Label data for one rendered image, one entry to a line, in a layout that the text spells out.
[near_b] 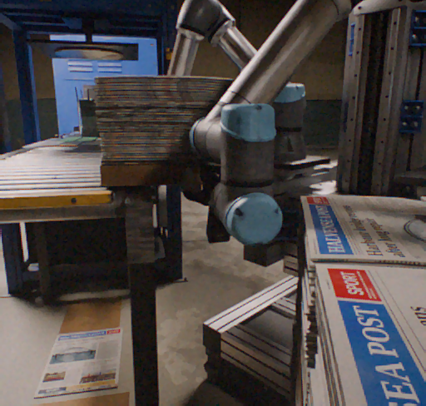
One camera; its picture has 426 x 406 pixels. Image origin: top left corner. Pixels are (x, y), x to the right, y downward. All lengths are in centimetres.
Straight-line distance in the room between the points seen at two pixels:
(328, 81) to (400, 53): 961
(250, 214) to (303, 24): 35
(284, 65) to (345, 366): 52
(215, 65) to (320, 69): 280
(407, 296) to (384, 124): 85
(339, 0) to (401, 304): 55
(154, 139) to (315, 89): 986
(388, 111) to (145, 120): 66
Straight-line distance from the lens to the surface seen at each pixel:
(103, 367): 162
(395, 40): 114
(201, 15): 130
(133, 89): 80
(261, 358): 126
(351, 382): 21
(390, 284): 32
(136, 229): 70
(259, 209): 49
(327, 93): 1072
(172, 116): 79
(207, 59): 972
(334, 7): 73
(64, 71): 441
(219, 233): 71
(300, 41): 68
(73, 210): 76
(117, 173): 80
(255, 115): 49
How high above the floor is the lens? 96
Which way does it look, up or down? 13 degrees down
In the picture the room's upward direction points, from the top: straight up
